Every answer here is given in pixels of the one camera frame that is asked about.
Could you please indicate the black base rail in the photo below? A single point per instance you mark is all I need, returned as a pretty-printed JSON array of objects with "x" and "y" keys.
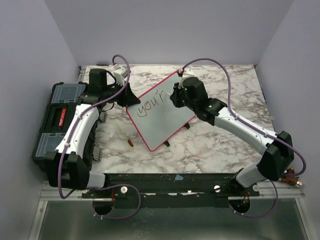
[{"x": 170, "y": 190}]

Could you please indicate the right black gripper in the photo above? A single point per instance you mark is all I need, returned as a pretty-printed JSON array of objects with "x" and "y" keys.
[{"x": 174, "y": 96}]

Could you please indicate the copper cable connector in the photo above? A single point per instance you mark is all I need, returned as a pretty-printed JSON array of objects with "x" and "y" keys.
[{"x": 292, "y": 180}]

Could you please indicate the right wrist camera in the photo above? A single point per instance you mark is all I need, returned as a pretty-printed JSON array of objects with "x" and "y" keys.
[{"x": 185, "y": 73}]

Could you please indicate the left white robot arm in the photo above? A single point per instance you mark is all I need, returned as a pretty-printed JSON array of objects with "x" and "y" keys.
[{"x": 69, "y": 164}]

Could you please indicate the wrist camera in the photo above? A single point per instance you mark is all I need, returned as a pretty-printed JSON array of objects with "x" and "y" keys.
[
  {"x": 121, "y": 74},
  {"x": 185, "y": 73}
]

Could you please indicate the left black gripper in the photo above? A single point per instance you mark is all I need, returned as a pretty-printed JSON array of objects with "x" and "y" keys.
[{"x": 128, "y": 98}]

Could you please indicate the black plastic toolbox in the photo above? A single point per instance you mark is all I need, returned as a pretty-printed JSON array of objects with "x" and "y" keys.
[{"x": 59, "y": 114}]

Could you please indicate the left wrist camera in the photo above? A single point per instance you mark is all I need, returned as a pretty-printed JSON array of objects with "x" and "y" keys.
[{"x": 121, "y": 74}]

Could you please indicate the pink framed whiteboard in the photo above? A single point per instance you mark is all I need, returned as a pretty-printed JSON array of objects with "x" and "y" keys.
[{"x": 156, "y": 118}]

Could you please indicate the brown marker cap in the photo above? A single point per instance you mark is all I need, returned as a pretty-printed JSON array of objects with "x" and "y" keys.
[{"x": 130, "y": 143}]

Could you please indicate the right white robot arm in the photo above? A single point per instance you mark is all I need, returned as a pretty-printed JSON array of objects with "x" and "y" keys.
[{"x": 274, "y": 148}]

